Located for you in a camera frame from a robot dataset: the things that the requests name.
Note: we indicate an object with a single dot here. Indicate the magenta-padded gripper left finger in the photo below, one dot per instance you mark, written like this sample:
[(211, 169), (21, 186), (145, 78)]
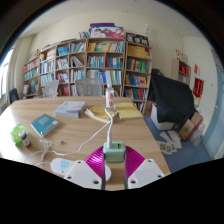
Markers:
[(83, 173)]

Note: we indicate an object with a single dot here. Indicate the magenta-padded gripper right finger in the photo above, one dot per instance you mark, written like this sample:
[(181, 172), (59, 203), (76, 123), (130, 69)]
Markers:
[(143, 173)]

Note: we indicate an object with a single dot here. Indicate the green charger block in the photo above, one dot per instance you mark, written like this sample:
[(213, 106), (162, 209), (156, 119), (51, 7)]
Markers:
[(114, 153)]

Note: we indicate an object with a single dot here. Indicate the white power strip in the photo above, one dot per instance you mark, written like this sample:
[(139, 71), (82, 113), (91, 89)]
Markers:
[(61, 165)]

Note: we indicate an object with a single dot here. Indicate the papers on floor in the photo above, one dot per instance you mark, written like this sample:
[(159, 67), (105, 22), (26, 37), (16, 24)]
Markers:
[(168, 145)]

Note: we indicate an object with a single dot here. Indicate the white box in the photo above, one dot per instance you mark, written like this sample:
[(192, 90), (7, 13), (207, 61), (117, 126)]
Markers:
[(161, 126)]

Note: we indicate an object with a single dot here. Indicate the teal book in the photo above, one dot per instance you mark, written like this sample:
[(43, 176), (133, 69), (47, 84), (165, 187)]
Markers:
[(45, 124)]

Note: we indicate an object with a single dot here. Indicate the yellow notebook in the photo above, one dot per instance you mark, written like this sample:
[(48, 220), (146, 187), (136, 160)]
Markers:
[(128, 111)]

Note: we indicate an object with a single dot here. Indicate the brown cardboard box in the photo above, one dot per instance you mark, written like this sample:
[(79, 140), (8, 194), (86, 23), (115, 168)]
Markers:
[(188, 128)]

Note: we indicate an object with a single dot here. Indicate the grey book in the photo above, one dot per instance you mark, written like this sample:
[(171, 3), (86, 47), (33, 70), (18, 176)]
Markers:
[(70, 109)]

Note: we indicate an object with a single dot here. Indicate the clear plastic bag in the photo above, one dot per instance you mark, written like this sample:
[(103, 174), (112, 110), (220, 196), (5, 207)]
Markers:
[(196, 135)]

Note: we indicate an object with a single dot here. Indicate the small white-capped red jar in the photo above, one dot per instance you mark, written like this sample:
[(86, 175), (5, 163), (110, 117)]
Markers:
[(25, 139)]

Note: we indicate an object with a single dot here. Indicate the white bottle with red label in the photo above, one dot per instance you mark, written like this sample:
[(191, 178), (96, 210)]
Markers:
[(109, 98)]

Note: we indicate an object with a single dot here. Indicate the black cloth cover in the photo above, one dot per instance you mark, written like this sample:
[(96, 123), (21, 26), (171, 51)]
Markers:
[(170, 96)]

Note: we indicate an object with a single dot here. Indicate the grey mesh chair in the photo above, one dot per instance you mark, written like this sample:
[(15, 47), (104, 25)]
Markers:
[(88, 87), (51, 89)]

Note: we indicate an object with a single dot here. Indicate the dark office chair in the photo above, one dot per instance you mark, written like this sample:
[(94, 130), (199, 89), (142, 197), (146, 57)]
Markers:
[(14, 95)]

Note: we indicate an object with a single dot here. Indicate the wooden bookshelf unit with books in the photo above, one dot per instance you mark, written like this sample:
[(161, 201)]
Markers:
[(100, 56)]

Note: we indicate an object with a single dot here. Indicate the red wall banner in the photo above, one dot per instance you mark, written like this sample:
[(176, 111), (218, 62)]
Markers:
[(198, 87)]

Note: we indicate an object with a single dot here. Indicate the small wooden wall shelf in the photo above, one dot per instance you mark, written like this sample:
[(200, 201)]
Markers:
[(182, 70)]

